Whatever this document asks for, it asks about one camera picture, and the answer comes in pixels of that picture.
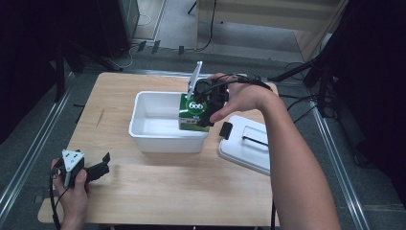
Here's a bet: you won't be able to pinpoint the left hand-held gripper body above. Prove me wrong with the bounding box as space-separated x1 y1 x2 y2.
50 149 101 190

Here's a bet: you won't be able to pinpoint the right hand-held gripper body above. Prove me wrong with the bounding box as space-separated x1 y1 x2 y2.
186 60 232 120

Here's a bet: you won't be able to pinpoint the green carton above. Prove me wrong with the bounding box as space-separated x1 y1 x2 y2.
177 92 212 133

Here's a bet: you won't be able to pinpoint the white lid with black handle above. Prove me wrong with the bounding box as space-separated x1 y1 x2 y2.
217 114 272 176

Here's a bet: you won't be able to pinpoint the white plastic storage box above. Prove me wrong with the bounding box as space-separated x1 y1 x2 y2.
128 90 211 153

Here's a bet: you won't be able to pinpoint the person's right hand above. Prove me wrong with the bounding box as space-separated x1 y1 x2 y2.
207 72 276 125

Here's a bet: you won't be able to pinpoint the person's left hand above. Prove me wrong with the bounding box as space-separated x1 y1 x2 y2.
50 158 93 221

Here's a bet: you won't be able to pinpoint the black metal stand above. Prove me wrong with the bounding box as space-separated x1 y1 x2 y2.
53 41 124 104
267 54 341 118

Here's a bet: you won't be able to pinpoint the light wooden furniture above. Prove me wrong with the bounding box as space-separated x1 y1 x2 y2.
194 0 349 62

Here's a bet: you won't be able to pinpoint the black cabinet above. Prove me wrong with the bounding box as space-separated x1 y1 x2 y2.
95 0 142 60

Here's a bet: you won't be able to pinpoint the left hand-held gripper cable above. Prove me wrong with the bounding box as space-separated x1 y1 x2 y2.
47 166 70 230

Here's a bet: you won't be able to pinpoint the metal floor rail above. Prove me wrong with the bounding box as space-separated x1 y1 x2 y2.
0 71 76 223
309 104 372 230

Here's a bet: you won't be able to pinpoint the black floor cable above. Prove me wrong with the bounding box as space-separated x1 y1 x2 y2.
191 0 218 53

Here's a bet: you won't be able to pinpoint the black floor cables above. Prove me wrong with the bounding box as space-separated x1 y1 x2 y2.
282 60 322 129

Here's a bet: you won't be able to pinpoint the white floor cable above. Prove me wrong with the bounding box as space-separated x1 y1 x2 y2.
109 43 139 72

